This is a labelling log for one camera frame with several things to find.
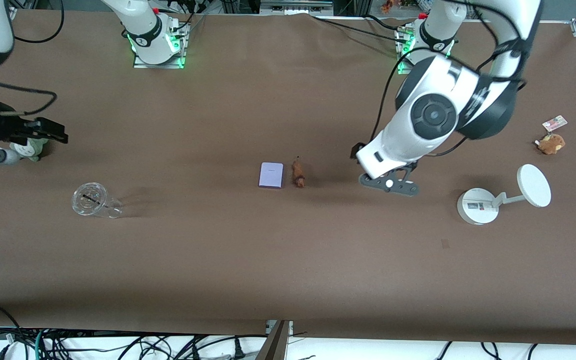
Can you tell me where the brown lion statue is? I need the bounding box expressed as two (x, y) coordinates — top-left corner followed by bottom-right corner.
(291, 157), (307, 189)

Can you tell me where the purple phone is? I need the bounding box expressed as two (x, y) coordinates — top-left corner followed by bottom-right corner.
(258, 162), (285, 190)

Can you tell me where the grey totoro plush toy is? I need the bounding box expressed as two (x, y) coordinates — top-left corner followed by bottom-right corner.
(9, 136), (50, 163)

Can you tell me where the clear glass cup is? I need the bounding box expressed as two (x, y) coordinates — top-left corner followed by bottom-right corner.
(71, 182), (123, 219)

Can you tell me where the brown table cover sheet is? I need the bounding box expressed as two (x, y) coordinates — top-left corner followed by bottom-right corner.
(0, 9), (576, 347)

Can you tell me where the brown hamster plush toy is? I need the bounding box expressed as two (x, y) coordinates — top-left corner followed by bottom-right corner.
(535, 133), (567, 155)

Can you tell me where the small printed card tag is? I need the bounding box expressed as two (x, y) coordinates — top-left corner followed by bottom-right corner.
(541, 115), (568, 133)

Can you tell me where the wooden table beam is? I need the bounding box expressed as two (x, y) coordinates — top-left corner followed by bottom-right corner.
(255, 320), (292, 360)

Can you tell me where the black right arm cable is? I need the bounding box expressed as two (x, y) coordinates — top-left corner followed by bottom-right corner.
(0, 66), (59, 119)

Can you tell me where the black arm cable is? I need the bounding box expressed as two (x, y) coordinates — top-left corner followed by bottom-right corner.
(0, 66), (59, 119)
(369, 54), (421, 146)

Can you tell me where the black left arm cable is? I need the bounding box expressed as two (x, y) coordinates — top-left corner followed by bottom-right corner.
(369, 54), (421, 146)

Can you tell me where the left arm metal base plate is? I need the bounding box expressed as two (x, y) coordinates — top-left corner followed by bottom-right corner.
(394, 24), (453, 77)

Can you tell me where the black cable across table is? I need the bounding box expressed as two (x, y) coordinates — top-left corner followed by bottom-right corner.
(310, 13), (410, 44)

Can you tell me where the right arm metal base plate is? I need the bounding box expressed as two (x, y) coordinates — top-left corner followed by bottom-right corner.
(132, 19), (190, 70)

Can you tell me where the green floor cable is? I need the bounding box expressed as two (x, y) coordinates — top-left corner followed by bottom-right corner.
(34, 329), (48, 360)

